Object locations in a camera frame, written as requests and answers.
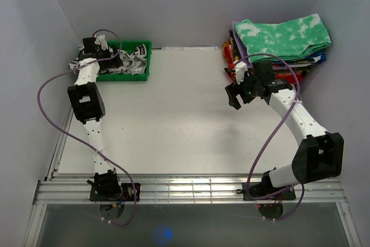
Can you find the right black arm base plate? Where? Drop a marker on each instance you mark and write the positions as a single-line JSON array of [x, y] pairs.
[[257, 192]]

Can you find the newspaper print trousers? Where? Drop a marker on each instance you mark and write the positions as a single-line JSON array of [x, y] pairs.
[[132, 62]]

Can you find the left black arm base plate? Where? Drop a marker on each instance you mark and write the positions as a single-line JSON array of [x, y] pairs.
[[125, 191]]

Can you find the blue folded trousers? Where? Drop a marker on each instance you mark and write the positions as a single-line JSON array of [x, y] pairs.
[[315, 58]]

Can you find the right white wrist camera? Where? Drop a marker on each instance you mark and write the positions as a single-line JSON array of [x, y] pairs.
[[238, 70]]

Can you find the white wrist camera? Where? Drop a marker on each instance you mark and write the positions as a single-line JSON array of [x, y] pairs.
[[101, 41], [238, 70]]

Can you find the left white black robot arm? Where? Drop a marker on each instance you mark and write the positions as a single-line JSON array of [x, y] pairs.
[[89, 109]]

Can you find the aluminium frame rail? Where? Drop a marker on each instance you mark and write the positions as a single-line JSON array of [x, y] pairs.
[[179, 190]]

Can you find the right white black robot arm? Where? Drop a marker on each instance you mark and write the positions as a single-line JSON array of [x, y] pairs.
[[320, 153]]

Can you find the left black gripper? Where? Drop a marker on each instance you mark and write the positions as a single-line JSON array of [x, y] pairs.
[[113, 62]]

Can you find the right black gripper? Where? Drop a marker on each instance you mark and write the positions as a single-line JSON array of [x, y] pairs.
[[233, 89]]

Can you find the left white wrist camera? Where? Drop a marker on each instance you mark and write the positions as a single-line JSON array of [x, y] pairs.
[[101, 41]]

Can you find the green plastic tray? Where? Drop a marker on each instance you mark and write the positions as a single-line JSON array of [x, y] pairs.
[[129, 45]]

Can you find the yellow black folded trousers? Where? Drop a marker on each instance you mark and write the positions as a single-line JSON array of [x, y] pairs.
[[230, 50]]

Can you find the green tie-dye folded trousers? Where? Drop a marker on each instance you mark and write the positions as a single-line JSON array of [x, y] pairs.
[[291, 40]]

